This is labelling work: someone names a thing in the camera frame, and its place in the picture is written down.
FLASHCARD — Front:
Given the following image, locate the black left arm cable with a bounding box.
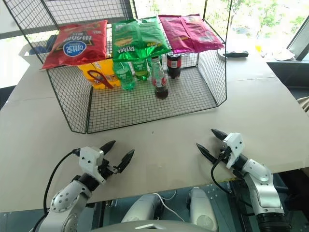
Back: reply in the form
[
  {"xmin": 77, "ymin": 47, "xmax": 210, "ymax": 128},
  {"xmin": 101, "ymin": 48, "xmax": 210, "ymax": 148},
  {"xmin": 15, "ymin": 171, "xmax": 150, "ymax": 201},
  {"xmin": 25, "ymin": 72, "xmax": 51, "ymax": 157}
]
[{"xmin": 43, "ymin": 148, "xmax": 81, "ymax": 216}]

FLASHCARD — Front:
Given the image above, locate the plastic cola bottle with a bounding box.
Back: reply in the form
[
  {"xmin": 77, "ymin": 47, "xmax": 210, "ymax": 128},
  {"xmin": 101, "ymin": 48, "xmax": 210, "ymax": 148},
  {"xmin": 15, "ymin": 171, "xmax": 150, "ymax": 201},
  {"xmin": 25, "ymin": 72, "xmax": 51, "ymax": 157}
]
[{"xmin": 166, "ymin": 51, "xmax": 183, "ymax": 80}]

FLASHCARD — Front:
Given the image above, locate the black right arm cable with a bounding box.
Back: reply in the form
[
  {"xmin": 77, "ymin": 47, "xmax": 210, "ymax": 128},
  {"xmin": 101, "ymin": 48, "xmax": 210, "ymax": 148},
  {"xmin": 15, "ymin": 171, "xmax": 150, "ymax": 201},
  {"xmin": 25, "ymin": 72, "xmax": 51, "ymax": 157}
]
[{"xmin": 210, "ymin": 150, "xmax": 255, "ymax": 216}]

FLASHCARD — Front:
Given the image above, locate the silver left robot thigh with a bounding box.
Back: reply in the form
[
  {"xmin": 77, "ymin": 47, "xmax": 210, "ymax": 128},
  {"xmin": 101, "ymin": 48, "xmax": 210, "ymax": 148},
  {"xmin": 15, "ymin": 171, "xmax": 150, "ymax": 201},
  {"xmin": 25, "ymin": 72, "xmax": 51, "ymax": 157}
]
[{"xmin": 120, "ymin": 193, "xmax": 165, "ymax": 223}]

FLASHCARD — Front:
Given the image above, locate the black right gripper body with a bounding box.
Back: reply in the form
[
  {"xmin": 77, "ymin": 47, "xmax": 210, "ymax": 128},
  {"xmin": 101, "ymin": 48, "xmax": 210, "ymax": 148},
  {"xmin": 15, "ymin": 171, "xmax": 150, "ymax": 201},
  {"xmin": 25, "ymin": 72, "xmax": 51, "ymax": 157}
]
[{"xmin": 215, "ymin": 139, "xmax": 233, "ymax": 166}]

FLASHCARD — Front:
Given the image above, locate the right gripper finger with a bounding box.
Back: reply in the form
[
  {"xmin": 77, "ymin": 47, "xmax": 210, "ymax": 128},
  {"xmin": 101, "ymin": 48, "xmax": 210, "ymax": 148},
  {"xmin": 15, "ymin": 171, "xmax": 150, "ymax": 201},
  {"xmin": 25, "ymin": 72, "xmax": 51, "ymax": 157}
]
[
  {"xmin": 210, "ymin": 128, "xmax": 228, "ymax": 143},
  {"xmin": 196, "ymin": 143, "xmax": 217, "ymax": 166}
]

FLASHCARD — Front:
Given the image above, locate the green plastic soda bottle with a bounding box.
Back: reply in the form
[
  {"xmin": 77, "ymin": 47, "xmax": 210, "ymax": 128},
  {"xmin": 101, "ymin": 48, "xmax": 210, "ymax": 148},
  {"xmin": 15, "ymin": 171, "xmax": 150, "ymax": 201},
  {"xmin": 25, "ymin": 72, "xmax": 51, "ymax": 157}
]
[
  {"xmin": 113, "ymin": 61, "xmax": 137, "ymax": 91},
  {"xmin": 133, "ymin": 57, "xmax": 152, "ymax": 82}
]

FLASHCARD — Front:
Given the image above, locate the thin white cable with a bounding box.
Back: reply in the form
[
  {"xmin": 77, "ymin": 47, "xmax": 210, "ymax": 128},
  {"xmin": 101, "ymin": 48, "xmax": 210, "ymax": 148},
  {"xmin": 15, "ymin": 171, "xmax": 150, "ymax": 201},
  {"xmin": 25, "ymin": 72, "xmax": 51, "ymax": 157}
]
[{"xmin": 154, "ymin": 189, "xmax": 187, "ymax": 222}]

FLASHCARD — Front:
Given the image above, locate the magenta chip bag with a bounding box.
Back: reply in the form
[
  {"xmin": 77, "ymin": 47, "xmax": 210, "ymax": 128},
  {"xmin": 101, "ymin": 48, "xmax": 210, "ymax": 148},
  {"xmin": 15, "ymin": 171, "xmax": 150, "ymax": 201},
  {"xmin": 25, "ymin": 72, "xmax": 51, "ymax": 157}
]
[
  {"xmin": 180, "ymin": 14, "xmax": 225, "ymax": 53},
  {"xmin": 157, "ymin": 14, "xmax": 194, "ymax": 56}
]

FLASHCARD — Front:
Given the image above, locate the black wire mesh rack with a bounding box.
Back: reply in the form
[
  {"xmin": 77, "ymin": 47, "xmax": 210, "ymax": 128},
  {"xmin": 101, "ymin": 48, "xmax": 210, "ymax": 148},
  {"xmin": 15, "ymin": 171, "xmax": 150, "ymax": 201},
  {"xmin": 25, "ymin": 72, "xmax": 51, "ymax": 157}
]
[{"xmin": 3, "ymin": 0, "xmax": 233, "ymax": 134}]

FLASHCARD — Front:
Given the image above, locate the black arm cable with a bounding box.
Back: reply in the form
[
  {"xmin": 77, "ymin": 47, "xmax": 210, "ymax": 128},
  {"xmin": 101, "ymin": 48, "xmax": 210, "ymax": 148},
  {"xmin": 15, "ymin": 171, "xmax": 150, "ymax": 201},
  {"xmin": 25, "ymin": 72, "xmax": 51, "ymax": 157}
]
[
  {"xmin": 210, "ymin": 150, "xmax": 255, "ymax": 216},
  {"xmin": 43, "ymin": 148, "xmax": 81, "ymax": 216}
]

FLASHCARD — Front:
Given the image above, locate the silver right robot thigh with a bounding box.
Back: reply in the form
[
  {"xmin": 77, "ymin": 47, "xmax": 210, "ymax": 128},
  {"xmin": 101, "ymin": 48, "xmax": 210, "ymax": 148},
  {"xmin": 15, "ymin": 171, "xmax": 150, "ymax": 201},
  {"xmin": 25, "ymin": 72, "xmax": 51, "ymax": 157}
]
[{"xmin": 187, "ymin": 187, "xmax": 219, "ymax": 232}]

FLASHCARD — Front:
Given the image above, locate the grey round plate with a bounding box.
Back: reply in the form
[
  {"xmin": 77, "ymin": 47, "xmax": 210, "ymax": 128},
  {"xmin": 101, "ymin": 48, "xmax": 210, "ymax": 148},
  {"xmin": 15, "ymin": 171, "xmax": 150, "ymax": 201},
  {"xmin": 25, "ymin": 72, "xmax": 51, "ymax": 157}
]
[{"xmin": 216, "ymin": 49, "xmax": 229, "ymax": 61}]

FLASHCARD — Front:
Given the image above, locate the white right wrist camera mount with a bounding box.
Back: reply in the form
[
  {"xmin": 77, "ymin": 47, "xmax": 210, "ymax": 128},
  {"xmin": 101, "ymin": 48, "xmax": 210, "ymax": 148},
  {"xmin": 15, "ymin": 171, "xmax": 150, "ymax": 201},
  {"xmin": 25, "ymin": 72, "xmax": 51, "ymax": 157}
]
[{"xmin": 223, "ymin": 132, "xmax": 243, "ymax": 169}]

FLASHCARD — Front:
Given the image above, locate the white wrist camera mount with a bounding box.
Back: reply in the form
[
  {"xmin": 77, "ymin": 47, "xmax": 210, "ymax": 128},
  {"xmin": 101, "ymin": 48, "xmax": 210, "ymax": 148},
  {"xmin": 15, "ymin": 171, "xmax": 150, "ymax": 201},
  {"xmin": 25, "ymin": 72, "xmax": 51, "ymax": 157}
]
[
  {"xmin": 79, "ymin": 146, "xmax": 105, "ymax": 185},
  {"xmin": 223, "ymin": 132, "xmax": 243, "ymax": 169}
]

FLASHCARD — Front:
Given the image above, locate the yellow snack bag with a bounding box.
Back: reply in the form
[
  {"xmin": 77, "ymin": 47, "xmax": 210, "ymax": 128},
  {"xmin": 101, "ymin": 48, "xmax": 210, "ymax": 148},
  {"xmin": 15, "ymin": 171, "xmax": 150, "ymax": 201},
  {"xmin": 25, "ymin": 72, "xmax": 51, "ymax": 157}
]
[{"xmin": 77, "ymin": 58, "xmax": 122, "ymax": 90}]

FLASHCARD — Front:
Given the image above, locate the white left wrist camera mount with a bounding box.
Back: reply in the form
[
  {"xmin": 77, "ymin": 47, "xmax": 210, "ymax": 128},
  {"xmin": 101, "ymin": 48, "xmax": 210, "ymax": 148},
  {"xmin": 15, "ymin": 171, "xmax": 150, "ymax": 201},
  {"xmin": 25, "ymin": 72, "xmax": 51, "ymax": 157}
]
[{"xmin": 79, "ymin": 146, "xmax": 105, "ymax": 185}]

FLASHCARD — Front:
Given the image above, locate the blue bag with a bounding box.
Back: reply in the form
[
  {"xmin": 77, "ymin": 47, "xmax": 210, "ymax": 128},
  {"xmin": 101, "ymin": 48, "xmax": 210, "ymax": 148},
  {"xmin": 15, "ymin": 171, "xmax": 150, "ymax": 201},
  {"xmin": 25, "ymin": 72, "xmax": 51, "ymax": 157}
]
[{"xmin": 46, "ymin": 35, "xmax": 60, "ymax": 53}]

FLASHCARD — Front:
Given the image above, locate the green chip bag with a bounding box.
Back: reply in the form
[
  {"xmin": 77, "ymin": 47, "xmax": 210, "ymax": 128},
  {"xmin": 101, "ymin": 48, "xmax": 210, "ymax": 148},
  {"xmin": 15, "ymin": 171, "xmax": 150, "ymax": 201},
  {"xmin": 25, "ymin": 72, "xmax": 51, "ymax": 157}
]
[
  {"xmin": 137, "ymin": 17, "xmax": 171, "ymax": 60},
  {"xmin": 111, "ymin": 20, "xmax": 146, "ymax": 64}
]

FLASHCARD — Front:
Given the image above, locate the red chip bag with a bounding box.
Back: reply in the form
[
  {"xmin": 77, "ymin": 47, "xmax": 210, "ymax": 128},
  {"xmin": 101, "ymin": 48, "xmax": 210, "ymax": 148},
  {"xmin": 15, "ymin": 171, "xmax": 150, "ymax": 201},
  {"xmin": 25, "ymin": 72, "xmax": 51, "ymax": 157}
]
[{"xmin": 42, "ymin": 19, "xmax": 109, "ymax": 70}]

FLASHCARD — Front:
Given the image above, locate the white crumpled cloth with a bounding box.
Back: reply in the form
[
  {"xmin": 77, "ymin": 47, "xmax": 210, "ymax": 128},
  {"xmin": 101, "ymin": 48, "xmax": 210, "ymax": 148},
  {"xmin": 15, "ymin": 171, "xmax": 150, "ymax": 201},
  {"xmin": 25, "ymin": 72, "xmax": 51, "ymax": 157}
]
[{"xmin": 261, "ymin": 46, "xmax": 296, "ymax": 61}]

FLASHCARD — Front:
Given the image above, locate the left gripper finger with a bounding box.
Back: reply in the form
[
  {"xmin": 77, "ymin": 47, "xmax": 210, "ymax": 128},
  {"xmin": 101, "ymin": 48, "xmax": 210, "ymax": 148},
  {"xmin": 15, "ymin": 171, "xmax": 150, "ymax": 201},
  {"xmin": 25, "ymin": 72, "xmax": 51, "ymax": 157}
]
[
  {"xmin": 116, "ymin": 148, "xmax": 135, "ymax": 174},
  {"xmin": 99, "ymin": 140, "xmax": 116, "ymax": 156}
]

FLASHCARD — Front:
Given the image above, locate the glass cola bottle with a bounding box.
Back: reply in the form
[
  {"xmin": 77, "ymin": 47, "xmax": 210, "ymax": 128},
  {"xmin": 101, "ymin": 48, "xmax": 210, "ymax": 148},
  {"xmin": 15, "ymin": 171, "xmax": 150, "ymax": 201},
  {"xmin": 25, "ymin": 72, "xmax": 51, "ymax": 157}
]
[{"xmin": 150, "ymin": 55, "xmax": 170, "ymax": 100}]

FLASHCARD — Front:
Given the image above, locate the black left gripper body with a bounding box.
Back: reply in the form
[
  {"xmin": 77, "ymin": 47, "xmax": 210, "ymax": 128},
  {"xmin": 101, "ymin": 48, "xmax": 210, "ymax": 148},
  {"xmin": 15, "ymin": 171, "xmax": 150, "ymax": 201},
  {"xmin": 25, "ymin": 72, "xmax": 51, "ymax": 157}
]
[{"xmin": 97, "ymin": 156, "xmax": 122, "ymax": 181}]

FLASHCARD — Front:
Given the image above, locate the silver robot thigh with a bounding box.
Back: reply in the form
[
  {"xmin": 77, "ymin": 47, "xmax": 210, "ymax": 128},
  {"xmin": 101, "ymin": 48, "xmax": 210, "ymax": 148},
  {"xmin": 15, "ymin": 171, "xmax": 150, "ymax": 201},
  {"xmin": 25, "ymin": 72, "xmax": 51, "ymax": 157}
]
[
  {"xmin": 120, "ymin": 193, "xmax": 165, "ymax": 223},
  {"xmin": 187, "ymin": 187, "xmax": 219, "ymax": 232}
]

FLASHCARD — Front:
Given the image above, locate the grey robot torso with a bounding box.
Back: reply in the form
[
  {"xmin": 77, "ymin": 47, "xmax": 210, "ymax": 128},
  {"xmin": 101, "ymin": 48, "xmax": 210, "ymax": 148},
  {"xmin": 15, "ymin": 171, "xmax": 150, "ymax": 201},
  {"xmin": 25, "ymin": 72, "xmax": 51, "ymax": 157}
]
[{"xmin": 88, "ymin": 218, "xmax": 194, "ymax": 232}]

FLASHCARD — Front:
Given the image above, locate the beige cloth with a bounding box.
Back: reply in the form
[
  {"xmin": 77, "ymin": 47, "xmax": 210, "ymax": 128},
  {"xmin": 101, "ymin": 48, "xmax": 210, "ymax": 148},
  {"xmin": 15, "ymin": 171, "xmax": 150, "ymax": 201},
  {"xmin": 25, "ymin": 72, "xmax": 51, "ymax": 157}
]
[{"xmin": 297, "ymin": 96, "xmax": 309, "ymax": 119}]

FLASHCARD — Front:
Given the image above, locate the black handled tool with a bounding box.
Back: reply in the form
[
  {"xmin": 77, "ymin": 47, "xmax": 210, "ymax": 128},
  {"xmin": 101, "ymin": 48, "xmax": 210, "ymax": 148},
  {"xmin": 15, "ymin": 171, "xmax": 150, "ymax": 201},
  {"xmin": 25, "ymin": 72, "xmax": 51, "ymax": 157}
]
[{"xmin": 225, "ymin": 50, "xmax": 250, "ymax": 58}]

